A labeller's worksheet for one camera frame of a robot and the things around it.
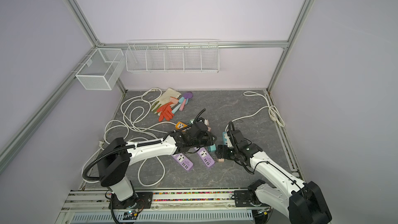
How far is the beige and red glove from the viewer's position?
3.51 ft

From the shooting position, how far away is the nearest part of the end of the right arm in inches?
23.3

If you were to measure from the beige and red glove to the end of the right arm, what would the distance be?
0.46 meters
